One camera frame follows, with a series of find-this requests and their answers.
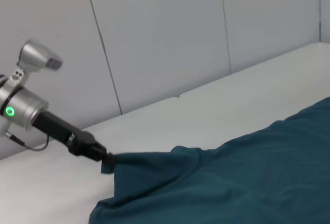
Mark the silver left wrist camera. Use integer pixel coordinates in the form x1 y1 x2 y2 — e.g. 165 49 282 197
9 40 63 87

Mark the teal blue shirt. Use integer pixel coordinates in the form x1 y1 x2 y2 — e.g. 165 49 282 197
89 96 330 224

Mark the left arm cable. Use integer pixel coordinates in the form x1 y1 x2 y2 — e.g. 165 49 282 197
4 130 50 151

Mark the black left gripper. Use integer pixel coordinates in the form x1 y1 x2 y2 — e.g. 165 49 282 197
32 110 117 175

